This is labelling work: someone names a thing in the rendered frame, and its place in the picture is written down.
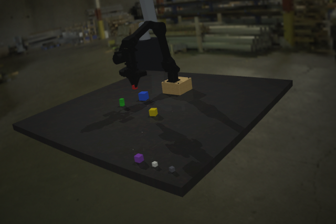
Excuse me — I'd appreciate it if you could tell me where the purple cube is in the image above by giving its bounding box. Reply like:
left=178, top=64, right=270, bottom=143
left=134, top=153, right=144, bottom=163

